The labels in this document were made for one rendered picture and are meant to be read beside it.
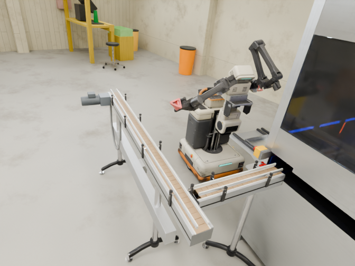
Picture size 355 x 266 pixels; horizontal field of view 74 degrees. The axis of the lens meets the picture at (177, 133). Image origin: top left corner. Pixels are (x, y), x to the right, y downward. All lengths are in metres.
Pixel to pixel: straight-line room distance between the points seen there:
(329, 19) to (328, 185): 0.89
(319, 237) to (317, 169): 0.43
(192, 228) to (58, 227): 1.56
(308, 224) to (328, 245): 0.15
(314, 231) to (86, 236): 1.79
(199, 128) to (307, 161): 1.45
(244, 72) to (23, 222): 2.47
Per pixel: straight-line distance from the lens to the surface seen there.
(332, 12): 1.55
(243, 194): 1.59
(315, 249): 1.86
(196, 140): 2.86
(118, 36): 7.69
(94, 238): 2.39
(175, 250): 2.29
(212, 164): 2.77
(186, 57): 6.65
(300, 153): 1.67
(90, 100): 2.59
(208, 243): 2.29
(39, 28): 8.89
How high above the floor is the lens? 1.91
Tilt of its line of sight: 30 degrees down
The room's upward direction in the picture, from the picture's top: 6 degrees clockwise
